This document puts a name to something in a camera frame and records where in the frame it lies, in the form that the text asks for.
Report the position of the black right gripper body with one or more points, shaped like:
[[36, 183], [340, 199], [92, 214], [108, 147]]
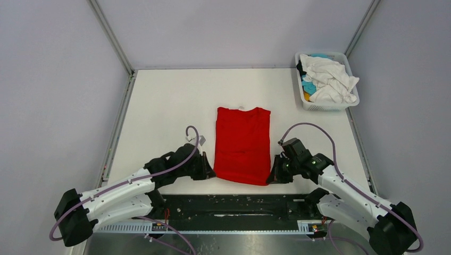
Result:
[[289, 168]]

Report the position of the red t shirt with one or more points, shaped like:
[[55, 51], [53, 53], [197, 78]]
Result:
[[242, 145]]

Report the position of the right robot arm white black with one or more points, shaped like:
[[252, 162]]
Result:
[[389, 228]]

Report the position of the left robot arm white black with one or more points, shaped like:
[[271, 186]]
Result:
[[79, 215]]

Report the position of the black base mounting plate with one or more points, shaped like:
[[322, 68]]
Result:
[[236, 213]]

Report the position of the orange garment in basket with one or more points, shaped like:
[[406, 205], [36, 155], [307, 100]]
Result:
[[306, 96]]

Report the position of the teal garment in basket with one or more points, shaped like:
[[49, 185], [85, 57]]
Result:
[[308, 86]]

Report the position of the white plastic laundry basket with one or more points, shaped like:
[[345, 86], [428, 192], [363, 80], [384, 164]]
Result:
[[341, 58]]

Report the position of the white t shirt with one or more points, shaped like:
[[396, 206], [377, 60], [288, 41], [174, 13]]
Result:
[[333, 84]]

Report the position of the black garment in basket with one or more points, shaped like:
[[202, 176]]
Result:
[[300, 69]]

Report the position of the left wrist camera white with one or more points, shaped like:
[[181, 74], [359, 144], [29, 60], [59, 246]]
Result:
[[198, 140]]

